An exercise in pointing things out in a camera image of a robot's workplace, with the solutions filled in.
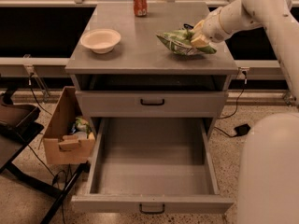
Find snack bags in box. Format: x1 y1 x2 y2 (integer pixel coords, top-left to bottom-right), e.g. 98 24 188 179
70 116 94 139

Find beige paper bowl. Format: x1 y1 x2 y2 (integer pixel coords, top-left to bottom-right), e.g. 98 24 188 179
80 29 121 54

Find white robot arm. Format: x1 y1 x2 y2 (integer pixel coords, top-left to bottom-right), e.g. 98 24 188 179
192 0 299 224

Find dark blue snack packet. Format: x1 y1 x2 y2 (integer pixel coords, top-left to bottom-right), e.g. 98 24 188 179
183 23 193 29

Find black adapter cable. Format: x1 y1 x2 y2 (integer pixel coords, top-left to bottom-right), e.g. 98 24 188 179
214 126 237 139

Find orange soda can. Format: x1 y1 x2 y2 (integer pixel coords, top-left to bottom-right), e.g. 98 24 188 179
133 0 147 17

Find black cable at cabinet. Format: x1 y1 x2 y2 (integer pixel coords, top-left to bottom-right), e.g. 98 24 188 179
218 70 249 120

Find green jalapeno chip bag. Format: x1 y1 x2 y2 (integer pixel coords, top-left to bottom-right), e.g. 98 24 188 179
156 29 217 56

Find open grey bottom drawer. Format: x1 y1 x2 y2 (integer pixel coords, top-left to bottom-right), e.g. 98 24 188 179
72 118 234 215

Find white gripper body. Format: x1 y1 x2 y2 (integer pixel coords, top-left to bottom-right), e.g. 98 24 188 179
202 7 232 43

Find metal railing frame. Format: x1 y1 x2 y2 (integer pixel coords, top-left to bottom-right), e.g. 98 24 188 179
0 0 299 105

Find grey drawer cabinet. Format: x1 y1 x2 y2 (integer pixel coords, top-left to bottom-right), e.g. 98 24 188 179
65 1 237 133

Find brown cardboard box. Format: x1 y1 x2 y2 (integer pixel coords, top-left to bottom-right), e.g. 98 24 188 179
43 87 95 164

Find black cable left floor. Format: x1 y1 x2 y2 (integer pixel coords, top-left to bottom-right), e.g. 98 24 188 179
27 73 68 224

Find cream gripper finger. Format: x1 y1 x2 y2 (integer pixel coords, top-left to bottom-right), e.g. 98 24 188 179
191 33 209 48
192 20 205 35

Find closed grey upper drawer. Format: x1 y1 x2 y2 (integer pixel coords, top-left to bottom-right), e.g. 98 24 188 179
76 91 227 118

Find black folding stand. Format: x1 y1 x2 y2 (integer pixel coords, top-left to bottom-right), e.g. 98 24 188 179
0 90 88 224

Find black power adapter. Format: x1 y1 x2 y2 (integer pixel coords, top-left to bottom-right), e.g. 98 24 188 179
235 124 250 137

